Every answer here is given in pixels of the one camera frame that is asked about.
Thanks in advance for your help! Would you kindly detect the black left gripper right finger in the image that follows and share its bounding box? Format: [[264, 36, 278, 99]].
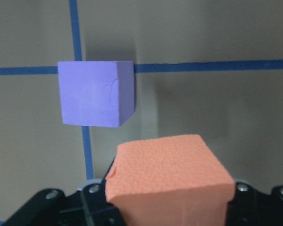
[[225, 181, 283, 226]]

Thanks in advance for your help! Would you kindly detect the orange foam block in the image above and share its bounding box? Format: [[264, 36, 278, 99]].
[[105, 135, 235, 226]]

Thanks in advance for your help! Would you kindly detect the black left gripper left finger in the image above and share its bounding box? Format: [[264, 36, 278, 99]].
[[4, 179, 125, 226]]

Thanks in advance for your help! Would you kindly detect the purple foam block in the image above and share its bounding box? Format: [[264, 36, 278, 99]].
[[58, 61, 135, 128]]

